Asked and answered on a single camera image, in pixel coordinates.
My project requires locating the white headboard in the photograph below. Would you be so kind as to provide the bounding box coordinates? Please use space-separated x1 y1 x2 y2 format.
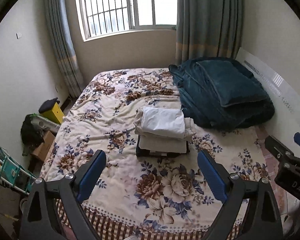
236 48 300 158

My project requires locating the teal rack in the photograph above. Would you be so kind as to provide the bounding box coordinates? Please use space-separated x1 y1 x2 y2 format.
0 147 37 195

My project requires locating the beige folded garment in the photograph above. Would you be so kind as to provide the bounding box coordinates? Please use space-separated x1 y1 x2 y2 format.
133 107 196 140

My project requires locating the cream folded garment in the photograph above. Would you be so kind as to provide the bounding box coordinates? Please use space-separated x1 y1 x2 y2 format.
139 135 188 154

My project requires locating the white t-shirt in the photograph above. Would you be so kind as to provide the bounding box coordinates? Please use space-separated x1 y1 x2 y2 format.
141 107 185 139

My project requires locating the window with bars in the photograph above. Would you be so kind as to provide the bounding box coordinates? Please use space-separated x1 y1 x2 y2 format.
76 0 177 41

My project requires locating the black cloth pile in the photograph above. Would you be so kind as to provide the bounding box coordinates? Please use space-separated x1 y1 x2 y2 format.
20 114 44 150

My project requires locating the left grey curtain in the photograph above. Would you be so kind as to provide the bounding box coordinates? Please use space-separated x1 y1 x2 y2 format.
44 0 84 98

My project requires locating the cardboard box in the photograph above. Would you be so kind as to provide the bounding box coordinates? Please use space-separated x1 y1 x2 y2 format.
31 131 55 162

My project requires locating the black hat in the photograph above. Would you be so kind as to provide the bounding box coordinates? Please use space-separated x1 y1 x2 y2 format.
38 98 60 114

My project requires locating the dark teal pillow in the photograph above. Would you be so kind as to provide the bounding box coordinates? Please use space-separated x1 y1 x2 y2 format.
197 60 267 107

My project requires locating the floral bed cover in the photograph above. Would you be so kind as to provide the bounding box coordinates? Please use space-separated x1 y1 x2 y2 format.
40 68 269 239

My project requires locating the right teal curtain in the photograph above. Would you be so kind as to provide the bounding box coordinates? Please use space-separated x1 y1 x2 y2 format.
175 0 243 64

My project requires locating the dark teal blanket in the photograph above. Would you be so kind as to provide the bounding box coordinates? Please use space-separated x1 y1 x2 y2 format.
168 57 275 131

